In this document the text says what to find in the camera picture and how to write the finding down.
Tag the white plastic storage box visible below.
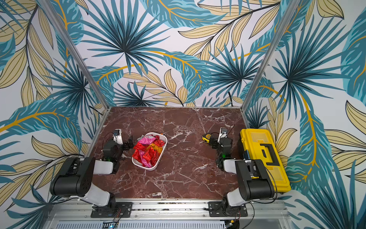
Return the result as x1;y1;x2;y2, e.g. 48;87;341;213
132;132;168;171

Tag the red tea bag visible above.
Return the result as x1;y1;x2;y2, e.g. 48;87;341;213
132;149;142;164
142;148;160;168

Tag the magenta tea bag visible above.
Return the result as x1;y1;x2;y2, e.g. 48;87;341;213
138;135;157;145

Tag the orange tea bag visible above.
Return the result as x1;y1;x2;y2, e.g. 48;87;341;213
151;144;163;155

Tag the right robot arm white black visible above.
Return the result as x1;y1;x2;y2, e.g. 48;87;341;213
202;133;276;210

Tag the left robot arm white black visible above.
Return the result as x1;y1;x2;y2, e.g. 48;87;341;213
50;136;134;209

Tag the yellow black tape measure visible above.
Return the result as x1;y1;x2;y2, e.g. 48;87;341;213
202;133;212;143

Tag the yellow black toolbox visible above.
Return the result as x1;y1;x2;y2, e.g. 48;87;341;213
238;129;291;193

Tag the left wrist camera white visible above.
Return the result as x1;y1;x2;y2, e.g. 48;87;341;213
113;129;123;145

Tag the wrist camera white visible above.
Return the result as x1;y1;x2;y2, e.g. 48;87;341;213
113;129;123;145
218;127;228;143

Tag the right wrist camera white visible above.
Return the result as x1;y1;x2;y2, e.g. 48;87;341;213
218;127;228;143

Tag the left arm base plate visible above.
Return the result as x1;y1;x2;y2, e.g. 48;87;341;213
91;202;132;219

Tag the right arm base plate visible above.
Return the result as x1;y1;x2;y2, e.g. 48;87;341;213
206;201;248;218

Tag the aluminium front rail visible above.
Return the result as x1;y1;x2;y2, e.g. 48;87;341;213
42;198;295;229

